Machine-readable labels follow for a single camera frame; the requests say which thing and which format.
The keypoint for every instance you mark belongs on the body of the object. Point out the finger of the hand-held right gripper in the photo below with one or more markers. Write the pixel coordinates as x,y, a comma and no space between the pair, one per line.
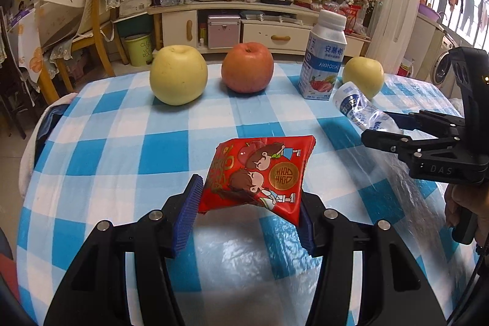
399,121
382,140

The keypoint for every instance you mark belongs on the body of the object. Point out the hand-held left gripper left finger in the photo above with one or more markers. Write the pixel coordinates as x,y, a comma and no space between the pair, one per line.
187,215

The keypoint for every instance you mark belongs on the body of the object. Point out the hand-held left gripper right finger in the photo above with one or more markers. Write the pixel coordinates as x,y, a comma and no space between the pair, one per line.
305,230

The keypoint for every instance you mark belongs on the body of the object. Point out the crushed clear plastic bottle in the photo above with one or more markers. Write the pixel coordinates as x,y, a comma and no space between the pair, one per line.
355,104

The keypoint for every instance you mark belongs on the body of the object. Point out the red cartoon packet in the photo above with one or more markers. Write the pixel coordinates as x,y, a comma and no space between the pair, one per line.
252,173

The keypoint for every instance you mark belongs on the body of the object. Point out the person's right hand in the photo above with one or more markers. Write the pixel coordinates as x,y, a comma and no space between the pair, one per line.
452,203

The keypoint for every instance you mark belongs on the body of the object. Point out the small yellow apple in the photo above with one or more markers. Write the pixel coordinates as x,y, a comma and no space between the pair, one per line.
363,76

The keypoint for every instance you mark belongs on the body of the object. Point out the washing machine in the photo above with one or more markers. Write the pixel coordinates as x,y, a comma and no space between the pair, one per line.
445,62

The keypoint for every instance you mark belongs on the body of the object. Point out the blue checked tablecloth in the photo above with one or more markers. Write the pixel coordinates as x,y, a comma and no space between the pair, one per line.
126,142

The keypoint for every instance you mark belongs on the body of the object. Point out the white yogurt bottle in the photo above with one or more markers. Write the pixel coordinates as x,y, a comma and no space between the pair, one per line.
323,58

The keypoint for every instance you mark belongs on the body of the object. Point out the purple plastic basin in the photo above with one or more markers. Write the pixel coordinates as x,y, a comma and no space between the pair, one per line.
428,12

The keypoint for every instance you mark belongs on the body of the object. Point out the red snack bag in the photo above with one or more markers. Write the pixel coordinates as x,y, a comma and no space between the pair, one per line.
350,18

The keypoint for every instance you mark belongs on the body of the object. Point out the large yellow apple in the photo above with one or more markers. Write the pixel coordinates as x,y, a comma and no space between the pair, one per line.
178,76

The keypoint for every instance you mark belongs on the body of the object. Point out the red apple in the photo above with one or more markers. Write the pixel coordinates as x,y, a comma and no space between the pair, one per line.
247,68

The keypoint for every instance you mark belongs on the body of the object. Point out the cream television cabinet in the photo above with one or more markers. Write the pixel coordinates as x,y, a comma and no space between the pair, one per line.
263,34

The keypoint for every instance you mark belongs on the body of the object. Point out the white blue garment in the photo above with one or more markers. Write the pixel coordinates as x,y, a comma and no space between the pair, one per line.
30,165

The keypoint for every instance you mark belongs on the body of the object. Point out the green waste bin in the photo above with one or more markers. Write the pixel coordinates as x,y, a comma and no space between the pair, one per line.
137,51

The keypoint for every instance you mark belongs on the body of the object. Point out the pink metal case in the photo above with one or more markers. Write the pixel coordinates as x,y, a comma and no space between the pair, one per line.
224,34

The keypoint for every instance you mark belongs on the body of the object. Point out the teal plastic tub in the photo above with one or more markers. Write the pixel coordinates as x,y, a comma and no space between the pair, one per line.
133,26

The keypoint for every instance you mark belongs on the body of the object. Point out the light wooden chair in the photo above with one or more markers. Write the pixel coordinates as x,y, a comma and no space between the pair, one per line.
102,16

